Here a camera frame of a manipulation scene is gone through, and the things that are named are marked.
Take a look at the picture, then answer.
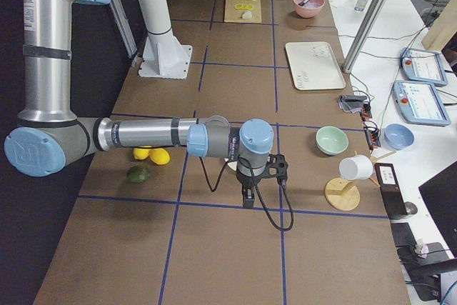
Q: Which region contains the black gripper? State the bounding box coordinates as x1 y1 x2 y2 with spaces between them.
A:
236 160 267 209

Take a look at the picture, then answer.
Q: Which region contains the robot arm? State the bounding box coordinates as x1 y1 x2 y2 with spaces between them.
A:
4 0 279 208

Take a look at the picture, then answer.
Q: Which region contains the cream bear tray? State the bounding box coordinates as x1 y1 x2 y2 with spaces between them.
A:
285 41 346 91

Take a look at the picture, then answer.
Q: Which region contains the white steamed bun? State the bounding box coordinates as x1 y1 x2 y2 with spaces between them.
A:
242 11 253 19

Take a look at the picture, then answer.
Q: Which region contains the wooden mug stand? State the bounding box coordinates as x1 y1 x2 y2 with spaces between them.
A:
324 151 396 211

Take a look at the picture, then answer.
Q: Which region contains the yellow lemon right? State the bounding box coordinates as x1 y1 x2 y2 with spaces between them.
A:
149 148 171 166

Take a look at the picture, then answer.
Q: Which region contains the yellow lemon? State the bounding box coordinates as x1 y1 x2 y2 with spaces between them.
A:
149 148 171 166
133 146 151 161

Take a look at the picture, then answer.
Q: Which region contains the green bowl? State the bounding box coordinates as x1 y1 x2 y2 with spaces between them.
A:
316 126 349 156

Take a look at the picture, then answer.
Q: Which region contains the green avocado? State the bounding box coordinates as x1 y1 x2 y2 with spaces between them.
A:
126 166 151 184

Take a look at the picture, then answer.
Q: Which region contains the white mug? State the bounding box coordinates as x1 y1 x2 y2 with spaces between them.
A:
338 155 373 180

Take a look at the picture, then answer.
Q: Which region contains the yellow lemon left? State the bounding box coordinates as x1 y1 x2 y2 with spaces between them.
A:
133 146 151 161

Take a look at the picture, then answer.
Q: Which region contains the orange power strip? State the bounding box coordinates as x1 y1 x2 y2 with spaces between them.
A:
360 102 381 151

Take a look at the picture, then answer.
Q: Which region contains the folded grey cloth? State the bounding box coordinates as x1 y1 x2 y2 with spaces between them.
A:
338 95 368 114

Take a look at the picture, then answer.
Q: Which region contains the black box with label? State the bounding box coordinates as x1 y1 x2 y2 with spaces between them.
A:
374 162 408 220

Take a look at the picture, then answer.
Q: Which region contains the blue bowl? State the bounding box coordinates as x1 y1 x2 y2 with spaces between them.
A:
383 124 415 150

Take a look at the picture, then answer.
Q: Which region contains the wooden cutting board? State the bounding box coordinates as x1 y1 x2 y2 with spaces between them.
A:
224 0 262 24

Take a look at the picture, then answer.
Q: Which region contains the black monitor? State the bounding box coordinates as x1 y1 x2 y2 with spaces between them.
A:
419 164 456 250

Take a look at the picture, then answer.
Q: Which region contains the teach pendant near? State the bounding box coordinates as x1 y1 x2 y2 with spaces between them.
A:
392 80 451 126

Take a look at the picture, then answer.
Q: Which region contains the teach pendant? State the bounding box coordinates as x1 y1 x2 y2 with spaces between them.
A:
401 48 448 87
392 80 451 126

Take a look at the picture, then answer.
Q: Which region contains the pink bowl with ice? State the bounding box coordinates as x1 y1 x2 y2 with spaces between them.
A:
293 0 326 19

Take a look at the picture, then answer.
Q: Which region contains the teach pendant far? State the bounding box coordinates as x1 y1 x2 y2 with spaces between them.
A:
401 48 448 87

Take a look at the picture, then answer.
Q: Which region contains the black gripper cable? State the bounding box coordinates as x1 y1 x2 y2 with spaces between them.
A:
198 157 294 231

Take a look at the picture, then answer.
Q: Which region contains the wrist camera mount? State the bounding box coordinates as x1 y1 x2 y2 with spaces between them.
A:
265 154 288 189

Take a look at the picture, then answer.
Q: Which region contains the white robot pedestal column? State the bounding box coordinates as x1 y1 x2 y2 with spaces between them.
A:
139 0 193 79

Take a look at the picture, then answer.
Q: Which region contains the aluminium frame post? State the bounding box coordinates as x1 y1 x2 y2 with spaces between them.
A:
341 0 386 74

